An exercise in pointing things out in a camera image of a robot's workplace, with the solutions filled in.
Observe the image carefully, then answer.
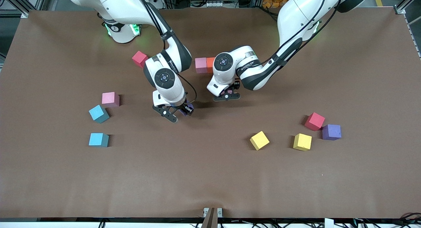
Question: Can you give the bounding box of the yellow foam cube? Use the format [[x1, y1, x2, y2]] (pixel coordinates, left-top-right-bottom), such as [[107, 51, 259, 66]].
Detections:
[[293, 133, 312, 151], [250, 131, 270, 151]]

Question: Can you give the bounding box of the large table cover mat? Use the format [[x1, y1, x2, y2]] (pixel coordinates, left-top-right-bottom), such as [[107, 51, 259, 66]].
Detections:
[[0, 8, 421, 219]]

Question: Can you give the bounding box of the aluminium side rail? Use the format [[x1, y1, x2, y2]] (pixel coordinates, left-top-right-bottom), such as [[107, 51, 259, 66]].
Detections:
[[404, 14, 421, 59]]

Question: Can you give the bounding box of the aluminium frame post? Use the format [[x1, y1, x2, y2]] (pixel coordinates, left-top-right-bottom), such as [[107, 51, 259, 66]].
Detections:
[[395, 0, 421, 14], [0, 0, 50, 18]]

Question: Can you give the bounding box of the metal table edge bracket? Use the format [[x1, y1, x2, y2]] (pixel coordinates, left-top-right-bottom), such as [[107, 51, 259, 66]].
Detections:
[[201, 207, 223, 228]]

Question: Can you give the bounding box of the red foam cube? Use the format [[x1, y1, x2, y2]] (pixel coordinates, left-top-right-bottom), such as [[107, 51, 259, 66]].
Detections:
[[304, 112, 326, 131], [132, 51, 149, 69]]

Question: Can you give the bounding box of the blue foam cube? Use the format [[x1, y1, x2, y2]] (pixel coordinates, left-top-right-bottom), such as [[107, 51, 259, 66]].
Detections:
[[88, 133, 110, 147], [88, 105, 110, 124]]

